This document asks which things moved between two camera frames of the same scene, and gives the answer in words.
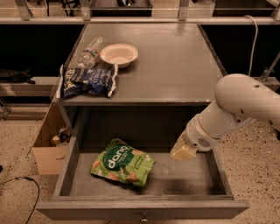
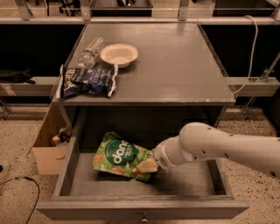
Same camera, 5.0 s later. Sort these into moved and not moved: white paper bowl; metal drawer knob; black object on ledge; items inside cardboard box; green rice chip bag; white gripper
Moved: green rice chip bag; white gripper
Not moved: black object on ledge; items inside cardboard box; metal drawer knob; white paper bowl
